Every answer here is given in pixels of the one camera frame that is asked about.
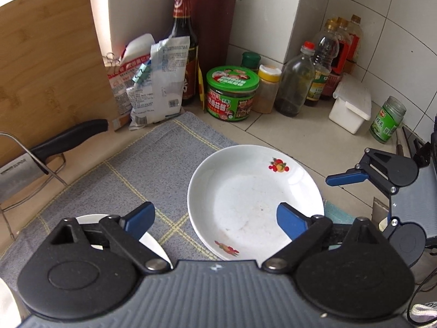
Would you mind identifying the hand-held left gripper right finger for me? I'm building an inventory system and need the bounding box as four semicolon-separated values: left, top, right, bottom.
261;202;390;274

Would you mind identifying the white drawstring garment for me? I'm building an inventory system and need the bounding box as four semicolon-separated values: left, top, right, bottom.
409;301;437;328

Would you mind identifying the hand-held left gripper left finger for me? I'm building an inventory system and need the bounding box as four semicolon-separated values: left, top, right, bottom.
51;202;171;274

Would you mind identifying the dark soy sauce bottle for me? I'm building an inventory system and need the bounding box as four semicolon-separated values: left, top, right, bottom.
171;0;199;107

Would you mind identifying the amber oil bottle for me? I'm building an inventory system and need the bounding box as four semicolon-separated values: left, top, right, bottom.
346;14;364;64

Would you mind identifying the red label bottle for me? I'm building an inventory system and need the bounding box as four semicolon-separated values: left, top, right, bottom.
321;16;354;101

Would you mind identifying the bamboo cutting board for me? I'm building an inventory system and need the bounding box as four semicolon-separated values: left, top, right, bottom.
0;0;118;166

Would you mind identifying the green round tin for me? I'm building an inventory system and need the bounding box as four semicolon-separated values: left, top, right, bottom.
206;66;261;123

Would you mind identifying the green lid spice jar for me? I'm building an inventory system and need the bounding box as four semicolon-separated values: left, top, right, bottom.
242;52;262;74

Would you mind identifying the dark red knife block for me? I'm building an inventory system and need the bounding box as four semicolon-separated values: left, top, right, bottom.
189;0;242;89

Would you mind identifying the red and white bag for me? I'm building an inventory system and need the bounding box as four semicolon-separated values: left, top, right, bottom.
106;33;158;132

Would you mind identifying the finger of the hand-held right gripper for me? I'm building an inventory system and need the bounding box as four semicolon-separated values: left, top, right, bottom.
382;217;400;242
326;148;398;195

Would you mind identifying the metal wire rack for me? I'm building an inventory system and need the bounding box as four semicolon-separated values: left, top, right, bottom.
0;131;67;240

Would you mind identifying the white and blue bag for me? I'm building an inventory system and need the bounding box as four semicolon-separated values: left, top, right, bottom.
126;36;190;130

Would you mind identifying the grey and teal checked towel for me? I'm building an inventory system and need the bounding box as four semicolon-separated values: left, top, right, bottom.
0;111;373;291

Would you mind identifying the white plastic box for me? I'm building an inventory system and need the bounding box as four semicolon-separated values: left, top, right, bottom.
328;72;373;134

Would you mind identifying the black handled kitchen knife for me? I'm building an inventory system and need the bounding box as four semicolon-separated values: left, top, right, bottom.
0;119;109;203

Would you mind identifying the green label jar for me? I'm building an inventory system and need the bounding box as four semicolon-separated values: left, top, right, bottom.
369;96;408;144

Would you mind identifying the yellow lid spice jar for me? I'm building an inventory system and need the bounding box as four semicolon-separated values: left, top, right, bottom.
253;64;282;114

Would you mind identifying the small metal tool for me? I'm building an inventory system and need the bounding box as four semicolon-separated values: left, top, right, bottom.
395;126;415;158

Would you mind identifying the yellow label oil bottle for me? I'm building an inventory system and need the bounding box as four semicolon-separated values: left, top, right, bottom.
305;19;340;107

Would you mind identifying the red cap clear bottle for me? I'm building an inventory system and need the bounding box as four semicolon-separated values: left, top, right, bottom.
274;41;316;117

